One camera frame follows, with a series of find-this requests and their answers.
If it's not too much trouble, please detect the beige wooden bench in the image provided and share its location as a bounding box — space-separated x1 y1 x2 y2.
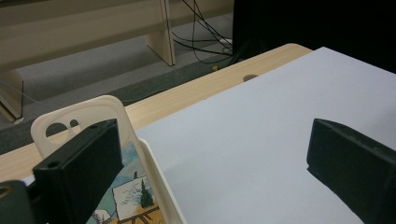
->
0 0 234 123

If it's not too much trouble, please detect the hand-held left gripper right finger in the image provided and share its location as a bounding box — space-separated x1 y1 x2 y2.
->
306 118 396 224

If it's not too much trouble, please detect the white plastic bin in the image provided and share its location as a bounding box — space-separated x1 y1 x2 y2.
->
136 137 189 224

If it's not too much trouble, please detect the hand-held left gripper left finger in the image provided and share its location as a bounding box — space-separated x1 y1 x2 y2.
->
32 118 125 224

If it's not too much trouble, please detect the bundle of black cables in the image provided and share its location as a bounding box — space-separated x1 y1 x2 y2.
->
164 0 234 64

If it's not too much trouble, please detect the white table sheet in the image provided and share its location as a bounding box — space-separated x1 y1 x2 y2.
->
134 46 396 224

